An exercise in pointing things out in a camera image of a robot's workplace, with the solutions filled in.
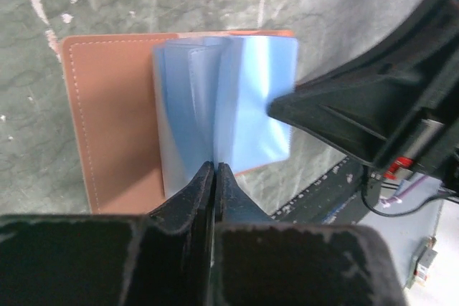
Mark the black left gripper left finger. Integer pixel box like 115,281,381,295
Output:
1,162,214,305

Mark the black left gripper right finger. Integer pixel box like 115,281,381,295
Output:
211,163,406,305

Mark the tan leather card holder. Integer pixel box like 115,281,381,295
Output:
62,30,298,214

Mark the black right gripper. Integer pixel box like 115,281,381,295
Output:
268,0,458,191

